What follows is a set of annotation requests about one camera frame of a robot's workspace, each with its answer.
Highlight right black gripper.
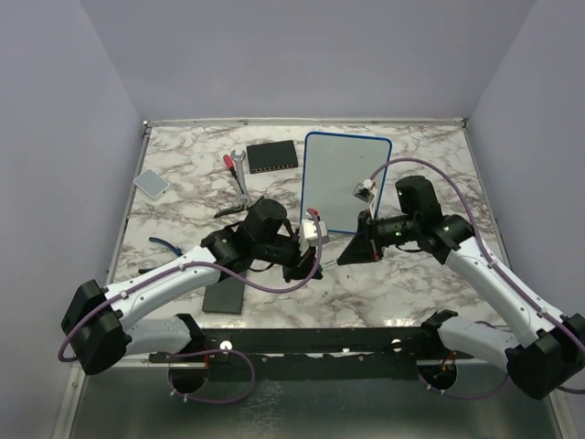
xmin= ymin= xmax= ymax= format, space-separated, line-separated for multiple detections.
xmin=339 ymin=208 xmax=420 ymax=262

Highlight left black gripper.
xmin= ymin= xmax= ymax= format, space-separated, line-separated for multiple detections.
xmin=254 ymin=233 xmax=323 ymax=283

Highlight blue framed whiteboard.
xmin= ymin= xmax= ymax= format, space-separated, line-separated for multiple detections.
xmin=301 ymin=131 xmax=392 ymax=234

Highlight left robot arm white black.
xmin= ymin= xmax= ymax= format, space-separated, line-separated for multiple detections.
xmin=57 ymin=198 xmax=328 ymax=375

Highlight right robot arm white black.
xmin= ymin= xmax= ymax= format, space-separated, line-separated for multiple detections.
xmin=337 ymin=176 xmax=584 ymax=400

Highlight black rectangular box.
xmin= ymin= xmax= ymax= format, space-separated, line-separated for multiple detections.
xmin=202 ymin=277 xmax=246 ymax=316

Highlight silver wrench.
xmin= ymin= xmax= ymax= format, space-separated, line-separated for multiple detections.
xmin=230 ymin=151 xmax=251 ymax=204

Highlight white square device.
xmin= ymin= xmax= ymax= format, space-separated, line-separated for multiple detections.
xmin=133 ymin=169 xmax=170 ymax=199

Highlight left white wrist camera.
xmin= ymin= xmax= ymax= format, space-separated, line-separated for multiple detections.
xmin=299 ymin=219 xmax=330 ymax=252

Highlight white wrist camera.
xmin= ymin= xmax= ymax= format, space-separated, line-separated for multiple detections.
xmin=299 ymin=219 xmax=330 ymax=252
xmin=353 ymin=178 xmax=378 ymax=203

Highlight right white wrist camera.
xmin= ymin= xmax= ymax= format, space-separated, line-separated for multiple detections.
xmin=353 ymin=178 xmax=378 ymax=203

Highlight black handled pliers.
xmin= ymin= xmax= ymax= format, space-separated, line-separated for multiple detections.
xmin=214 ymin=197 xmax=263 ymax=219

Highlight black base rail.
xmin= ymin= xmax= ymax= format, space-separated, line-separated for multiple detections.
xmin=125 ymin=315 xmax=449 ymax=386

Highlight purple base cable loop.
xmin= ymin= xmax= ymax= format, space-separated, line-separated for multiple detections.
xmin=167 ymin=341 xmax=260 ymax=405

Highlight black network switch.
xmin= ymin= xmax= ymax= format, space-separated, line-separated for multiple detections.
xmin=246 ymin=140 xmax=298 ymax=174

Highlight blue handled cutters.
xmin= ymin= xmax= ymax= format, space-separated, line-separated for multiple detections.
xmin=148 ymin=237 xmax=183 ymax=256

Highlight red handled screwdriver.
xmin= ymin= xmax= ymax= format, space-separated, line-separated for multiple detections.
xmin=223 ymin=155 xmax=244 ymax=193

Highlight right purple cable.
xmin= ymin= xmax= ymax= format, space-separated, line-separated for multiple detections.
xmin=368 ymin=157 xmax=585 ymax=395

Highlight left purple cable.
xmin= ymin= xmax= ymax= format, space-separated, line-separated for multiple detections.
xmin=57 ymin=208 xmax=324 ymax=363

